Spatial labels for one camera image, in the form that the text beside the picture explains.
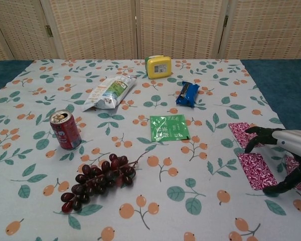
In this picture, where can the magenta patterned cloth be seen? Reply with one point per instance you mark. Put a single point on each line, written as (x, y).
(256, 170)

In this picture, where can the yellow lidded plastic box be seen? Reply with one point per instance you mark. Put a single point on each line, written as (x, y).
(158, 67)

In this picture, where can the red drink can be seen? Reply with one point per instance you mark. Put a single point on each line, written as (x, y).
(65, 133)

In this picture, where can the brass screen hinge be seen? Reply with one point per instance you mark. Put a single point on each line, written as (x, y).
(225, 21)
(48, 30)

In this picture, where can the dark red grape bunch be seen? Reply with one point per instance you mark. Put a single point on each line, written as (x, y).
(100, 175)

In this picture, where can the blue cookie pack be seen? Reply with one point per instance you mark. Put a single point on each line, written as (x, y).
(188, 95)

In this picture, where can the green tea sachet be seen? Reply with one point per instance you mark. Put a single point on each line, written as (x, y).
(168, 128)

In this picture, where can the white green snack bag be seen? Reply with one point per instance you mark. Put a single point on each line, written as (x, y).
(108, 93)

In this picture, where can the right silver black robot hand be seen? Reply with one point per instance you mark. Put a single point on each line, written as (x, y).
(293, 141)

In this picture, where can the floral printed tablecloth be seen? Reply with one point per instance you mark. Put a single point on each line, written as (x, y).
(140, 180)

